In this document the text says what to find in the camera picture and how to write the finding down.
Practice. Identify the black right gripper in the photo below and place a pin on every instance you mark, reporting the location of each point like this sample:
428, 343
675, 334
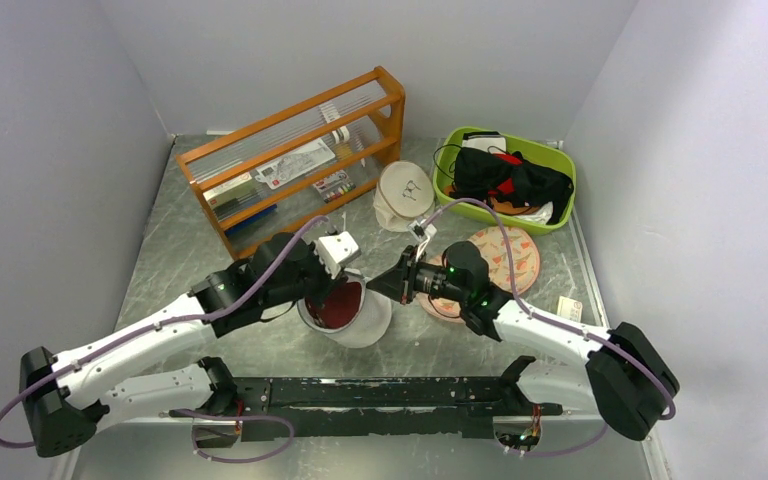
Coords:
400, 281

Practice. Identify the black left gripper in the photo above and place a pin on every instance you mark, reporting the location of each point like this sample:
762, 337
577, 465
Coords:
327, 281

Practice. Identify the white mesh laundry bag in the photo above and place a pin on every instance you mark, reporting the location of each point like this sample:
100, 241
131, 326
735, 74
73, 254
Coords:
369, 325

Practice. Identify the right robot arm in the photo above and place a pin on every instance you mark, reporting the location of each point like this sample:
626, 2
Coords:
614, 372

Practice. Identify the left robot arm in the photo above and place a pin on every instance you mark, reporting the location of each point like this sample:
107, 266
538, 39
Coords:
75, 394

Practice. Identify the cream round laundry bag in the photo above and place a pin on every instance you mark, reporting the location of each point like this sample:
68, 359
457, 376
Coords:
404, 193

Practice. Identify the colourful marker pack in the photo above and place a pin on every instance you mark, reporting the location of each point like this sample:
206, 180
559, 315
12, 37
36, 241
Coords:
334, 186

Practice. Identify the orange wooden rack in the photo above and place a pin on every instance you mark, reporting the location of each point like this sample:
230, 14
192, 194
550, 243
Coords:
371, 106

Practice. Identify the clear plastic package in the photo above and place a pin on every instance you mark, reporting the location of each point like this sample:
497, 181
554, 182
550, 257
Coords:
286, 168

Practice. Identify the green box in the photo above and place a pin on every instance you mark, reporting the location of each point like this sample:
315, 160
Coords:
240, 186

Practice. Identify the white clip on rack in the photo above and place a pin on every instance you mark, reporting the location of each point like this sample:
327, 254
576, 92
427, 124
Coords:
341, 135

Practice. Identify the white folded garment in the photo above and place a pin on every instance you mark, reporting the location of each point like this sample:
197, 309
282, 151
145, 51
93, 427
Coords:
487, 141

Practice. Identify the small white card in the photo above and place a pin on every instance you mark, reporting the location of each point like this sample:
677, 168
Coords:
570, 309

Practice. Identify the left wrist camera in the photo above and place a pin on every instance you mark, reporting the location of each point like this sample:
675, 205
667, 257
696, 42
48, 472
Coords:
336, 252

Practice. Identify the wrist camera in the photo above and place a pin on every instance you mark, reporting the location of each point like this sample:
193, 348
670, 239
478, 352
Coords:
336, 252
421, 232

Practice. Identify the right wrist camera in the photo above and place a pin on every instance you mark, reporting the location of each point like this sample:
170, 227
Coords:
421, 232

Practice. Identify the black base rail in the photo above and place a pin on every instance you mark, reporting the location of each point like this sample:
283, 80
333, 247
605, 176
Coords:
342, 407

